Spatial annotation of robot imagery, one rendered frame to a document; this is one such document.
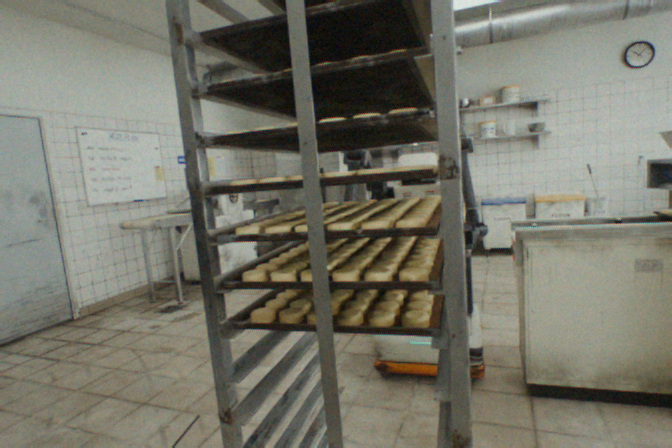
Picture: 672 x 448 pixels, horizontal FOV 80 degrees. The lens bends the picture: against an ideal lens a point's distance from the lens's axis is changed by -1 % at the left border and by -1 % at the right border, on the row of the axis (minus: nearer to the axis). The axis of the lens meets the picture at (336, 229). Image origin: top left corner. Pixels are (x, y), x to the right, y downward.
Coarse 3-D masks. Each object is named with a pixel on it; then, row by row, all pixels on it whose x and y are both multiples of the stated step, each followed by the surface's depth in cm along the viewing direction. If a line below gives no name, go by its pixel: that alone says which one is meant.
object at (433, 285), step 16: (224, 288) 78; (240, 288) 76; (256, 288) 75; (272, 288) 74; (288, 288) 73; (304, 288) 73; (336, 288) 71; (352, 288) 70; (368, 288) 69; (384, 288) 68; (400, 288) 67; (416, 288) 67; (432, 288) 66
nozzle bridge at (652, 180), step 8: (648, 160) 219; (656, 160) 209; (664, 160) 200; (648, 168) 220; (656, 168) 217; (664, 168) 216; (648, 176) 220; (656, 176) 217; (664, 176) 216; (648, 184) 220; (656, 184) 218; (664, 184) 210
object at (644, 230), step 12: (516, 228) 201; (528, 228) 199; (540, 228) 197; (552, 228) 195; (564, 228) 194; (576, 228) 192; (588, 228) 191; (600, 228) 189; (612, 228) 187; (624, 228) 186; (636, 228) 184; (648, 228) 183; (660, 228) 181; (516, 240) 202
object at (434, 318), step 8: (408, 296) 92; (440, 296) 90; (440, 304) 84; (368, 312) 83; (400, 312) 81; (432, 312) 80; (248, 320) 85; (304, 320) 82; (336, 320) 80; (400, 320) 77; (432, 320) 76
